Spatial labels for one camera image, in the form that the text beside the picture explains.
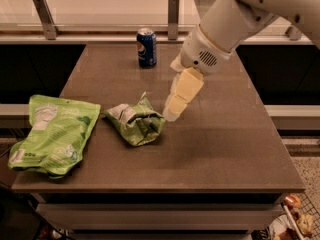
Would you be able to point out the large green rice chip bag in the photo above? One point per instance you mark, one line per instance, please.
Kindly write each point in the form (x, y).
(60, 131)

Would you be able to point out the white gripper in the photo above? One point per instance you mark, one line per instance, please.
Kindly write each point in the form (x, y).
(201, 52)

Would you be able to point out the blue Pepsi can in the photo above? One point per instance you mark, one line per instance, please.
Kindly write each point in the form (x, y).
(146, 47)

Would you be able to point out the middle metal railing bracket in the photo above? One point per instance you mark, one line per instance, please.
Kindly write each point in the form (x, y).
(173, 19)

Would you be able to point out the wire basket with snacks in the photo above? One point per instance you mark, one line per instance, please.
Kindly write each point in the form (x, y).
(299, 220)

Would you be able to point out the left metal railing bracket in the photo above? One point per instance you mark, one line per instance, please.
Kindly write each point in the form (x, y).
(44, 14)

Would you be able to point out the green jalapeno chip bag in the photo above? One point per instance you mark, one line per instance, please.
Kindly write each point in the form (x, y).
(137, 124)

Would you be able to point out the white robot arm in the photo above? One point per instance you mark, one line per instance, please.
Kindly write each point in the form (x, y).
(221, 30)

